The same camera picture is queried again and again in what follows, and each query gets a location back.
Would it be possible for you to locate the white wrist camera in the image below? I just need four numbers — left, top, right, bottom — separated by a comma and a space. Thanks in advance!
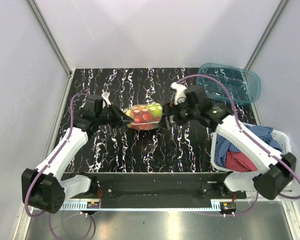
170, 82, 187, 105
101, 92, 112, 109

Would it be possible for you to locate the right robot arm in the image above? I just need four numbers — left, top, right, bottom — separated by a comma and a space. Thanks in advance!
159, 82, 297, 200

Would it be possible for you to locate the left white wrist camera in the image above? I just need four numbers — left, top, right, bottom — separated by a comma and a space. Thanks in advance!
101, 92, 112, 109

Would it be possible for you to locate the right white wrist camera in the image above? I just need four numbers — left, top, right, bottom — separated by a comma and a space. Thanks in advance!
170, 82, 187, 105

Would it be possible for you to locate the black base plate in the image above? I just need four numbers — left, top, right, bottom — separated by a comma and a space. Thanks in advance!
68, 171, 248, 210

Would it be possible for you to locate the clear polka dot zip bag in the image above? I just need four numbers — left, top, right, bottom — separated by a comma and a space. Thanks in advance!
123, 102, 163, 131

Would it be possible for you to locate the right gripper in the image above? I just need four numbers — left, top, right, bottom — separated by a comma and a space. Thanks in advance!
157, 97, 199, 130

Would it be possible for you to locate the blue checkered cloth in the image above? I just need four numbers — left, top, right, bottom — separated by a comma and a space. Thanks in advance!
215, 116, 284, 173

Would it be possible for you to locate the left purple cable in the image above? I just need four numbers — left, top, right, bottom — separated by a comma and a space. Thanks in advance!
23, 92, 96, 240

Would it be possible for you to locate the white laundry basket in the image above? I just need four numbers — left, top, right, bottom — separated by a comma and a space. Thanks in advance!
210, 122, 291, 192

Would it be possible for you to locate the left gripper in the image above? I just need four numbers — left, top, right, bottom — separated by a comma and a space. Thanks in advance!
96, 102, 134, 129

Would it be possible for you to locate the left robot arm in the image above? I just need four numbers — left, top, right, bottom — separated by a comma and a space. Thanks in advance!
21, 92, 134, 217

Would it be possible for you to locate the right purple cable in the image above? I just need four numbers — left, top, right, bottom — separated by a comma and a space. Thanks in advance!
176, 74, 300, 217

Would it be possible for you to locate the red cloth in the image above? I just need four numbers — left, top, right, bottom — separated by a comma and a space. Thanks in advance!
225, 151, 258, 173

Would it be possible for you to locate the purple cable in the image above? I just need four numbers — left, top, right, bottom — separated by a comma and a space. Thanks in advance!
176, 74, 300, 217
23, 92, 96, 240

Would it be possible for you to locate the fake lychee bunch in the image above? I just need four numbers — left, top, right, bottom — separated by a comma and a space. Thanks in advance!
131, 109, 153, 125

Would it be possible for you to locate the teal plastic container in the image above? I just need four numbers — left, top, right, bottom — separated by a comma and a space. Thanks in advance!
196, 63, 261, 106

